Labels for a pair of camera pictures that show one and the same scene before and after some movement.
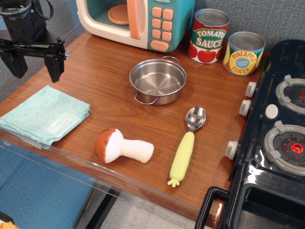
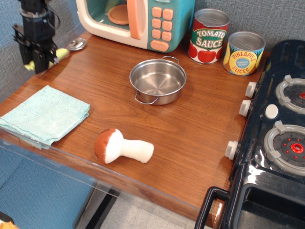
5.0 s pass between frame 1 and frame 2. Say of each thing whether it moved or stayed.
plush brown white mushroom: stayed
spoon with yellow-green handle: moved
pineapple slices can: stayed
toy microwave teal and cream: stayed
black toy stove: stayed
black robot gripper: moved
